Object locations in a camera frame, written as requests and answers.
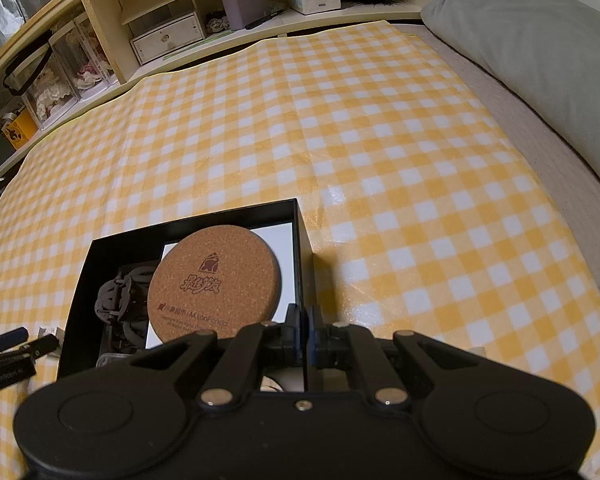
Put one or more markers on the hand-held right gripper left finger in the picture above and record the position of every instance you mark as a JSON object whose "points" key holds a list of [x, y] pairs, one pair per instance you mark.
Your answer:
{"points": [[295, 332]]}

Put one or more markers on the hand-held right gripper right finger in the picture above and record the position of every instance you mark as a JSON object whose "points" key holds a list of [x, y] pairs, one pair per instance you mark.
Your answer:
{"points": [[314, 335]]}

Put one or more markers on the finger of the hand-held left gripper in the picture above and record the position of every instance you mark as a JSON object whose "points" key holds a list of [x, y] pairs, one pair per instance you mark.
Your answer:
{"points": [[10, 372], [7, 338]]}

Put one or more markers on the small white block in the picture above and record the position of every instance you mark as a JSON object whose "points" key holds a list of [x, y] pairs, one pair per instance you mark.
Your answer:
{"points": [[50, 332]]}

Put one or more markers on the white Chanel box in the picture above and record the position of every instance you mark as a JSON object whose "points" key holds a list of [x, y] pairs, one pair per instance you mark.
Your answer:
{"points": [[286, 260]]}

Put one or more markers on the round cork coaster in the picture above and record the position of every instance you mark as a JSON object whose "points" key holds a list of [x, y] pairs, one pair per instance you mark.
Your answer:
{"points": [[215, 285]]}

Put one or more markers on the black hair claw clip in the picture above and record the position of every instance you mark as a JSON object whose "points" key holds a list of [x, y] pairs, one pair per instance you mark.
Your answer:
{"points": [[115, 300]]}

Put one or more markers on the white crumpled paper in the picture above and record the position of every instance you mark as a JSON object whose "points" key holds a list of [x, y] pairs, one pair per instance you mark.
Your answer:
{"points": [[477, 351]]}

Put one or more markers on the yellow checkered cloth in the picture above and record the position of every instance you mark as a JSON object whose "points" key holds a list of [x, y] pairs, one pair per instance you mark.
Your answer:
{"points": [[380, 160]]}

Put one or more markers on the yellow box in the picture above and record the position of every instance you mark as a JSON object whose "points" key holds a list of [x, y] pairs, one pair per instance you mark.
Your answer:
{"points": [[20, 130]]}

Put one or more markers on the clear case with white doll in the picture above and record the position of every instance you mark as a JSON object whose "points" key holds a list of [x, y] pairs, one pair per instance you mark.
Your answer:
{"points": [[50, 95]]}

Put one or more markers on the clear case with pink doll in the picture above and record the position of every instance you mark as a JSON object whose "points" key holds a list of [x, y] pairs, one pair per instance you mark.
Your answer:
{"points": [[90, 70]]}

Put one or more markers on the beige mattress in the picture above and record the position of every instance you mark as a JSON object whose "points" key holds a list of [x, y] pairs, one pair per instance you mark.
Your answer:
{"points": [[570, 185]]}

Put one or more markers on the black pen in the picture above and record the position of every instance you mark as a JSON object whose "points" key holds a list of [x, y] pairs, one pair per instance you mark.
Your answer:
{"points": [[265, 19]]}

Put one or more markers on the white drawer unit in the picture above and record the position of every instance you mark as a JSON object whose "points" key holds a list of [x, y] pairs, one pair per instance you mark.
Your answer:
{"points": [[167, 40]]}

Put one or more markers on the lace trinket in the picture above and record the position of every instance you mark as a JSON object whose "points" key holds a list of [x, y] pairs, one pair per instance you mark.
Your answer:
{"points": [[217, 22]]}

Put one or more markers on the long wooden shelf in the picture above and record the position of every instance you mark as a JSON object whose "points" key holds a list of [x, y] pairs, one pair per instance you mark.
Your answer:
{"points": [[105, 25]]}

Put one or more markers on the grey curtain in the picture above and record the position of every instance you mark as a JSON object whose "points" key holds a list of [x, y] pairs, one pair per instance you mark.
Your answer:
{"points": [[20, 5]]}

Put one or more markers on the purple container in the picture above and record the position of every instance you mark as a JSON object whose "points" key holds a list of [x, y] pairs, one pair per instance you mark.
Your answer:
{"points": [[242, 2]]}

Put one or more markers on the grey pillow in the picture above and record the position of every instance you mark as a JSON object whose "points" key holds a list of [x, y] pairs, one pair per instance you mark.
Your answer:
{"points": [[530, 35]]}

